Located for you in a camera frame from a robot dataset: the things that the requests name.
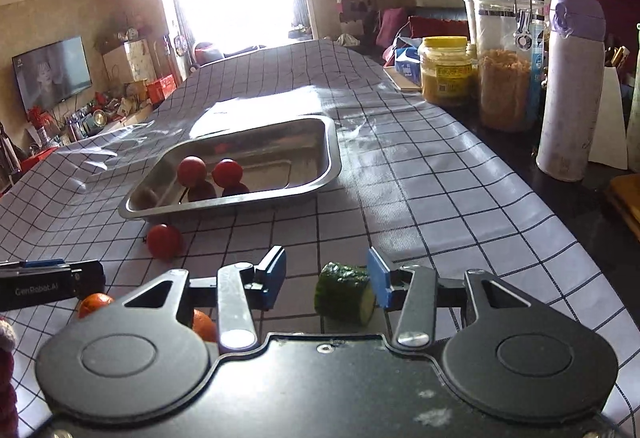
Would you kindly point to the pale bottle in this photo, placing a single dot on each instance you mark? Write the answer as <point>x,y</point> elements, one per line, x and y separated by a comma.
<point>635,118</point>

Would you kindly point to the person's left forearm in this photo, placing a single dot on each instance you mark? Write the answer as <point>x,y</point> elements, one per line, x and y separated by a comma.
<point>5,368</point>

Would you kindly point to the purple thermos bottle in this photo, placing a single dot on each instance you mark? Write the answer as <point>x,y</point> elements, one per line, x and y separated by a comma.
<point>565,118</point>

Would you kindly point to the orange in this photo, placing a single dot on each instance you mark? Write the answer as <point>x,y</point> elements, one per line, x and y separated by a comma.
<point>205,325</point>
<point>95,304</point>

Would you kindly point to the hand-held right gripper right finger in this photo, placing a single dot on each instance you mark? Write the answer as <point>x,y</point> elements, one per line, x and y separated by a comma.
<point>379,278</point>

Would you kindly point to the yellow lid jar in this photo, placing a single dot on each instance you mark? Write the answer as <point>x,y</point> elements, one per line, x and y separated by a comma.
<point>445,78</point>

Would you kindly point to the metal tray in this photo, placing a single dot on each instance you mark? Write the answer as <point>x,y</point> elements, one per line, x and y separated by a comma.
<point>280,153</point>

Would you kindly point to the red cushion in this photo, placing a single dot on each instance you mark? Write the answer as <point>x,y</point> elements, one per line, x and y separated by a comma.
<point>437,27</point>

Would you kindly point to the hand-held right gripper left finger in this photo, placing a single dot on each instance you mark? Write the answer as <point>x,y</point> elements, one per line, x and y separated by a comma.
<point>275,278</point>

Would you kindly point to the blue tissue pack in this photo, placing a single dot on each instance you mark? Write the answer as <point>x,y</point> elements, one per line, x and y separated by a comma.
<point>407,65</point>

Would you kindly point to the clip lid glass jar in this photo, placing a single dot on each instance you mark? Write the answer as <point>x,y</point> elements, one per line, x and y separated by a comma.
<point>502,88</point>

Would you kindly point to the checked tablecloth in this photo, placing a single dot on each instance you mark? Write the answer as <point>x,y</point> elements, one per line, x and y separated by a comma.
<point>425,198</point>

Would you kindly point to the purple cushion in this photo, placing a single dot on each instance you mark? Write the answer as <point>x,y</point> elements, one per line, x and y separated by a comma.
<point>391,25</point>

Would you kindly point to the red tomato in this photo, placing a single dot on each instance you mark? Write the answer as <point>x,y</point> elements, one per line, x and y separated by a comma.
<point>227,172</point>
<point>164,241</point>
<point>191,169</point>

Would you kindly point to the cardboard box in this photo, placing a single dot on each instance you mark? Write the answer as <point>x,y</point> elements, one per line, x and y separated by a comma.
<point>125,60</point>

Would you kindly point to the red box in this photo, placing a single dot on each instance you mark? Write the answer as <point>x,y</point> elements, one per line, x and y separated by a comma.
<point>161,89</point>

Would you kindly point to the white knife block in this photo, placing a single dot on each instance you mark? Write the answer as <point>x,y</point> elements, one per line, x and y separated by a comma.
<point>607,118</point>

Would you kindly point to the brown wooden board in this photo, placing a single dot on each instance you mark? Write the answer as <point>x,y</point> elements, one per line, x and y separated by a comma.
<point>627,203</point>

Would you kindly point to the television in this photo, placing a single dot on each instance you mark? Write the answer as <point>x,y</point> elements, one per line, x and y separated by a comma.
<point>52,70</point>

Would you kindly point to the white cup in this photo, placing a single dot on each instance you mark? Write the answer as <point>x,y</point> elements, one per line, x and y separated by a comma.
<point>470,18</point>

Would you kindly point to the cucumber piece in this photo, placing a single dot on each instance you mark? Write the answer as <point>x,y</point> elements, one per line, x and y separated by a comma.
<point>342,295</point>

